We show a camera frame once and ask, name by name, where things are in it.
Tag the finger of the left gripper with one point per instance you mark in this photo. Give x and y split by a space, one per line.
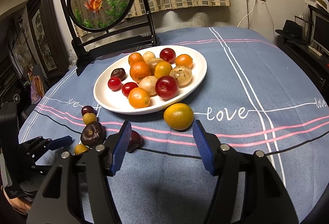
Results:
60 143

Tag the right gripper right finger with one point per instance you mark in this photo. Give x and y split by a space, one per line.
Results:
266 200

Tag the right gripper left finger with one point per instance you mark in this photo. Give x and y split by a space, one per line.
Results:
58 200

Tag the dark purple plum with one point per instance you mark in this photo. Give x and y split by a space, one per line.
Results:
136 141

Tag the red cherry tomato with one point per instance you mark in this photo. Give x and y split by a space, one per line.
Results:
128 87
115 83

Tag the red cherry tomato back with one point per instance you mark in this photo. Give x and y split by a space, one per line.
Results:
128 87

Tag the tan round fruit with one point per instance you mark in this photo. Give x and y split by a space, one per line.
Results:
152 64
149 84

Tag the large orange mandarin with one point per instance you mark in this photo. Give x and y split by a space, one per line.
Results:
134 58

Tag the pale yellow round fruit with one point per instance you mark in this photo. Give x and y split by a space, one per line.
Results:
148 56

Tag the small orange mandarin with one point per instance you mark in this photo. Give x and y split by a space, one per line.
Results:
162 69

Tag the big red plum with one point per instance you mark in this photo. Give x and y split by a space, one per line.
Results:
168 55

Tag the large tan passion fruit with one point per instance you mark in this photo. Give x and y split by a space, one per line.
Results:
182 75

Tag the orange kumquat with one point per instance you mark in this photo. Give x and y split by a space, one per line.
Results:
184 60

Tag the person left hand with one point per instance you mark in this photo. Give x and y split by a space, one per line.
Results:
20 205

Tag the small yellow-green longan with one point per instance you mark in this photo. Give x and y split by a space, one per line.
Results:
80 148

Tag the large dark mangosteen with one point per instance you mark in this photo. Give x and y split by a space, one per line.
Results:
93 134

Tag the small yellow fruit back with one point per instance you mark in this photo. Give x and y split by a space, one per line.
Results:
89 117

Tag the small dark plum back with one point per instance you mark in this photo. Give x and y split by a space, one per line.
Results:
87 109

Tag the white oval plate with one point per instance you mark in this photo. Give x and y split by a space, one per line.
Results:
115 101

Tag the framed painting dark wood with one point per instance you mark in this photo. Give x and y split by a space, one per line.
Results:
47 39

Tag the electric fan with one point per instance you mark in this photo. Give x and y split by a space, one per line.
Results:
23 56

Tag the blue striped tablecloth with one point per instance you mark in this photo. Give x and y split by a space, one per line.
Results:
253 97

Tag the yellow-green orange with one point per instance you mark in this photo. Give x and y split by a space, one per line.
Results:
179 116

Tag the round goldfish screen stand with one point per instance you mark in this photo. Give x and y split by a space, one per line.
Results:
91 21

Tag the black hat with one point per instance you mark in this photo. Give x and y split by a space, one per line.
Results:
292 31

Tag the computer monitor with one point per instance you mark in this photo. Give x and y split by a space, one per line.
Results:
319 34

